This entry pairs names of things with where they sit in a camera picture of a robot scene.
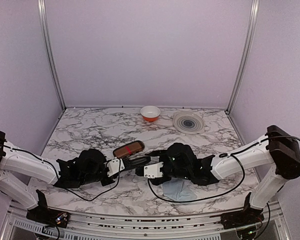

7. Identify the black glasses case beige lining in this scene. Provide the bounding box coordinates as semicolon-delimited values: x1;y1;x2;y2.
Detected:
122;156;151;170

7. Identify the brown fabric case red stripe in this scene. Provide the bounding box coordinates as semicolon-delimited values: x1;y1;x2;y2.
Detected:
112;140;145;159

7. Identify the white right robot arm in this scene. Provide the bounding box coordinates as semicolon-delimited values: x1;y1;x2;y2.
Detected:
142;125;300;224

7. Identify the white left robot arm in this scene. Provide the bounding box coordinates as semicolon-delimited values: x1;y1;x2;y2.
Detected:
0;131;125;223

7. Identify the white plate with blue spiral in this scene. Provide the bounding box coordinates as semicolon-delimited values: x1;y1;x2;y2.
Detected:
172;111;205;135

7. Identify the orange bowl with white inside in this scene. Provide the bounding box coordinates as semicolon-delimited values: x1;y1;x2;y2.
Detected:
140;105;161;122

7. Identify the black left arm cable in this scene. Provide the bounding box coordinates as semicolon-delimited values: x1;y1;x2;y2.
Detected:
0;139;123;202

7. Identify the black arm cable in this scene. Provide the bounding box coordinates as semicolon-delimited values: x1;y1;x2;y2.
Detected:
147;136;300;223
0;139;123;202

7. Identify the aluminium front frame rail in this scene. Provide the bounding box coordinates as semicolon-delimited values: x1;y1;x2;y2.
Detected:
0;199;291;240

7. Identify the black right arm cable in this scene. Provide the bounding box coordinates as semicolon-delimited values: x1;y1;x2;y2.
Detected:
147;136;300;223

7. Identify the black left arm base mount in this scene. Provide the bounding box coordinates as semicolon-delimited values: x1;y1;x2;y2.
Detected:
26;190;70;228

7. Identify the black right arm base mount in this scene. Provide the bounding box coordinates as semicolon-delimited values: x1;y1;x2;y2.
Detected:
220;192;265;230

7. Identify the aluminium frame post right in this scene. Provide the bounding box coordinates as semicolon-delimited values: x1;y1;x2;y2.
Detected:
226;0;260;115

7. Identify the aluminium frame post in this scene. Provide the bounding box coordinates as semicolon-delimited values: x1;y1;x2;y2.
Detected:
226;0;260;115
37;0;67;112

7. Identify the aluminium frame post left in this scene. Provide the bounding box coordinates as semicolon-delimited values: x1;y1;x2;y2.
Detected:
37;0;67;112

